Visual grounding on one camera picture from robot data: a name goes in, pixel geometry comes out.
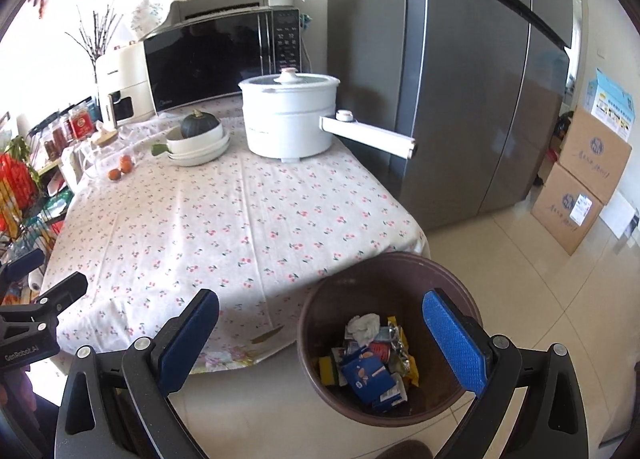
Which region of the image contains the cherry print tablecloth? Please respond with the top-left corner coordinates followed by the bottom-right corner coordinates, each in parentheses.
top-left (39, 106), bottom-right (431, 373)

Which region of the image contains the brown trash bin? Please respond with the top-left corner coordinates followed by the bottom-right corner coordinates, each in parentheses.
top-left (296, 251), bottom-right (485, 428)

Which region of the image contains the stack of white dishes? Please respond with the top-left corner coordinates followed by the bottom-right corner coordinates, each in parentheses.
top-left (151, 122), bottom-right (231, 168)

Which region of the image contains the blue snack box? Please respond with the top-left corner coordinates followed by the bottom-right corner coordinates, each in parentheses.
top-left (341, 345), bottom-right (396, 405)

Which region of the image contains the green pumpkin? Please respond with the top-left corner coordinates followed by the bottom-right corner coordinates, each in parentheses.
top-left (180, 110), bottom-right (221, 140)

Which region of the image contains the red hanging decoration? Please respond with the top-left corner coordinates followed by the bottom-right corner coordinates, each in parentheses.
top-left (0, 139), bottom-right (42, 231)

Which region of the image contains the cream paper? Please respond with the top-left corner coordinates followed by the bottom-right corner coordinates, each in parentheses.
top-left (347, 313), bottom-right (382, 346)

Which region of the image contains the white electric pot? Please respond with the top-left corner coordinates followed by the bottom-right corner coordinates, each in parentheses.
top-left (238, 68), bottom-right (418, 164)

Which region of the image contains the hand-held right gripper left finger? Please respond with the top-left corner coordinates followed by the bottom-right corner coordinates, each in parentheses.
top-left (52, 288), bottom-right (221, 459)

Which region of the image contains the red can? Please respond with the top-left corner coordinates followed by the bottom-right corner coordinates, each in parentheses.
top-left (370, 328), bottom-right (397, 363)

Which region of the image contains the tissue box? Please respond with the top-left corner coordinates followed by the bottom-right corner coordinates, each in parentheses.
top-left (90, 122), bottom-right (120, 148)

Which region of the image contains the black microwave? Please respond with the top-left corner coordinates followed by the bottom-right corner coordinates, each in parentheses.
top-left (142, 6), bottom-right (304, 116)

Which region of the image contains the red label jar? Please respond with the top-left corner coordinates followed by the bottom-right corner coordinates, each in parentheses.
top-left (69, 106), bottom-right (94, 140)

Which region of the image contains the blue white printed carton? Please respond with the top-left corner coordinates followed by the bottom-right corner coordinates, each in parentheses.
top-left (585, 68), bottom-right (637, 143)

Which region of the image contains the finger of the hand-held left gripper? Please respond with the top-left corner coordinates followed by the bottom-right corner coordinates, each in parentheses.
top-left (10, 271), bottom-right (90, 326)
top-left (0, 248), bottom-right (45, 286)

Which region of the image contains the small blue white carton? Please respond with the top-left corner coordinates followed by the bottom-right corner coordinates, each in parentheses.
top-left (372, 375), bottom-right (411, 415)

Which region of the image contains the white countertop appliance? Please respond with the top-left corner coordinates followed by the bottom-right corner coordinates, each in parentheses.
top-left (95, 42), bottom-right (156, 128)

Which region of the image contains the grey refrigerator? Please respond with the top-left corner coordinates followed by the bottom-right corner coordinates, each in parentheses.
top-left (327, 0), bottom-right (574, 233)

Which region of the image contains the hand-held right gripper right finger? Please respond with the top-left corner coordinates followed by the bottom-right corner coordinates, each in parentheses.
top-left (421, 289), bottom-right (593, 459)

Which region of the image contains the person's left forearm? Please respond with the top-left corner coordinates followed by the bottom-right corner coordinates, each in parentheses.
top-left (0, 369), bottom-right (39, 421)

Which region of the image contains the clear plastic jug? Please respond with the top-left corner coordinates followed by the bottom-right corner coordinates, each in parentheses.
top-left (61, 144), bottom-right (102, 191)

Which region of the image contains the bare twig decoration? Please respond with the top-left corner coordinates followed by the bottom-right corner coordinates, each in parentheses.
top-left (65, 0), bottom-right (127, 86)

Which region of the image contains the yellow wrapper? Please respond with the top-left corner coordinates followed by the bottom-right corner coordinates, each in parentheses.
top-left (387, 319), bottom-right (422, 388)

